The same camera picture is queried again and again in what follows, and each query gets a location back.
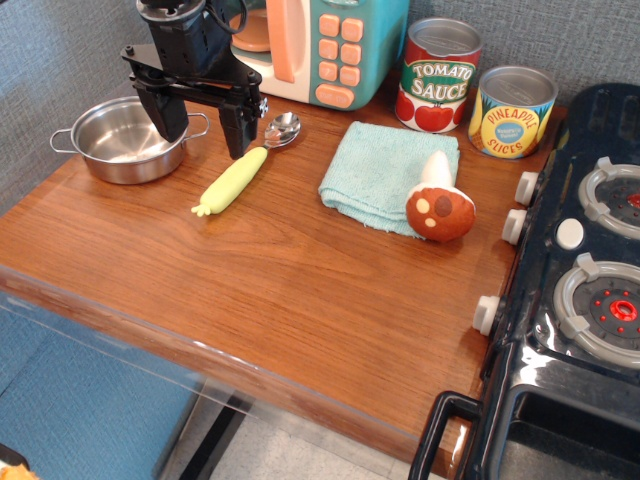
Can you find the teal toy microwave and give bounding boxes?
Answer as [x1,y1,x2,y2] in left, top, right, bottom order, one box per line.
[230,0,409,111]

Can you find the brown plush mushroom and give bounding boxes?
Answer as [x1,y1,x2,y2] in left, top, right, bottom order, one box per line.
[405,150,476,242]

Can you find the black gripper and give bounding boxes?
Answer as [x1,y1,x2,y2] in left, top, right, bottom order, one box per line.
[122,1,268,160]

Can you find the tomato sauce can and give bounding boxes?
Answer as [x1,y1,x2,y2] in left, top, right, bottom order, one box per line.
[395,17,483,133]

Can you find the black toy stove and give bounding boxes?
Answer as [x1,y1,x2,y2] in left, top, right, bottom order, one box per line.
[410,83,639,479]

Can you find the light blue folded cloth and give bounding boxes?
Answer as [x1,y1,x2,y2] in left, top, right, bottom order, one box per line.
[318,121,460,237]

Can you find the small steel pot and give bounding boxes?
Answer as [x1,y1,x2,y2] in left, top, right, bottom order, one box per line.
[49,96,211,185]

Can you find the pineapple slices can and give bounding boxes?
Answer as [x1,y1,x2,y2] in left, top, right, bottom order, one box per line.
[468,65,558,159]

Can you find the black table leg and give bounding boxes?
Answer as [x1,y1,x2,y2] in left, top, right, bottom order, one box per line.
[179,395,251,480]

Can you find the spoon with yellow-green handle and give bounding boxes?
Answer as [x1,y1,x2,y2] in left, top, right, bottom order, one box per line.
[191,112,301,217]

